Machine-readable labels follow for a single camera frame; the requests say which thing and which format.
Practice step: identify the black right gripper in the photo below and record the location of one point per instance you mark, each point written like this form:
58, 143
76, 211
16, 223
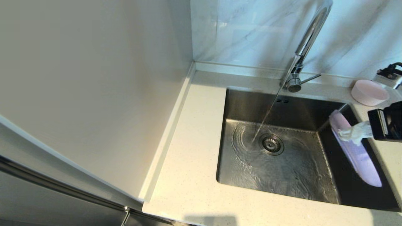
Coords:
396, 122

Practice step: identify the purple plate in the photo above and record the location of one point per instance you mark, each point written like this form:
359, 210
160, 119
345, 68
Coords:
361, 160

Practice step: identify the pink bowl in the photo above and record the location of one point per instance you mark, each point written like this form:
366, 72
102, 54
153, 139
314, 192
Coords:
367, 92

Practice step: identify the chrome kitchen faucet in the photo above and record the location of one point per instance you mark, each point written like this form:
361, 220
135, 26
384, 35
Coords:
311, 34

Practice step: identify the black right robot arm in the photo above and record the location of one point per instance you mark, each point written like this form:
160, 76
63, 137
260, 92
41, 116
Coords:
394, 83

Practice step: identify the stainless steel sink basin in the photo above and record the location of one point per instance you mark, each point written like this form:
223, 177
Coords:
282, 179

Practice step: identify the round metal drain strainer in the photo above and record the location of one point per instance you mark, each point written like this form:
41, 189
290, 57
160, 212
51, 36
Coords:
271, 144

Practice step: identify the running water stream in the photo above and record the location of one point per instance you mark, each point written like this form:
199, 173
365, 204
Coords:
265, 116

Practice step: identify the white tall cabinet side panel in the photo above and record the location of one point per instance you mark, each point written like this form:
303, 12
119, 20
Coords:
94, 78

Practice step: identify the chrome door trim bar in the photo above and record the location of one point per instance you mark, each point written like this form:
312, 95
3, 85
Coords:
62, 188

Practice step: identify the grey steel appliance door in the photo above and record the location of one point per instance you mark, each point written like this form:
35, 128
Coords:
47, 208

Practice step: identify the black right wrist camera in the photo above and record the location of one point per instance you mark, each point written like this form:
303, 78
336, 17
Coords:
375, 125

